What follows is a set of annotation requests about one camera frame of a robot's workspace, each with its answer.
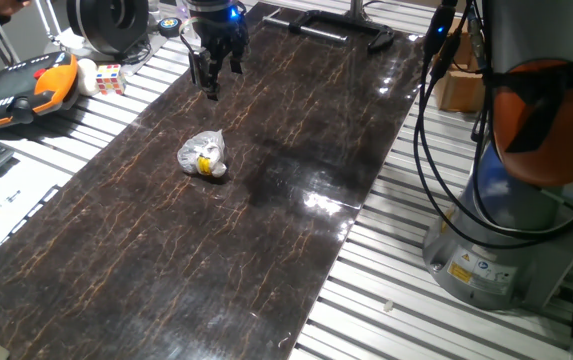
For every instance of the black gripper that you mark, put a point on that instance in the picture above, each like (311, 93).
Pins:
(218, 27)

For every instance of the clear plastic bag of things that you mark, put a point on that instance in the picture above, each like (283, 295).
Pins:
(201, 150)

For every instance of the silver and orange robot arm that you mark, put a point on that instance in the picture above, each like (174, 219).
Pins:
(516, 210)

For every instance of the person's hand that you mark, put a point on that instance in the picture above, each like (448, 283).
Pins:
(8, 5)

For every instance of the small round black yellow disc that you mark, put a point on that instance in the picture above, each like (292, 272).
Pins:
(170, 25)

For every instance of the Rubik's cube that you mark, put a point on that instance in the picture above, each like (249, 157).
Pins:
(111, 79)

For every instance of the white egg-shaped object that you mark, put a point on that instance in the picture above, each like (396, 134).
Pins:
(86, 77)

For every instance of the black round spool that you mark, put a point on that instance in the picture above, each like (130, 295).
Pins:
(91, 25)

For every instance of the black and orange teach pendant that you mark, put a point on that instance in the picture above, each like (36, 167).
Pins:
(56, 80)

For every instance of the dark marbled board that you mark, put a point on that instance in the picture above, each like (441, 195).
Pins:
(166, 250)

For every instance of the white paper sheet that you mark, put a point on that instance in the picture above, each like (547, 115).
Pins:
(26, 180)

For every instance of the cardboard box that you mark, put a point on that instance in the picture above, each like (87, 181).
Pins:
(458, 90)

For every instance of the small white scrap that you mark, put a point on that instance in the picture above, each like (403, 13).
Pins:
(389, 305)

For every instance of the silver metal post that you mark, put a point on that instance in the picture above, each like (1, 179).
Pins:
(358, 7)

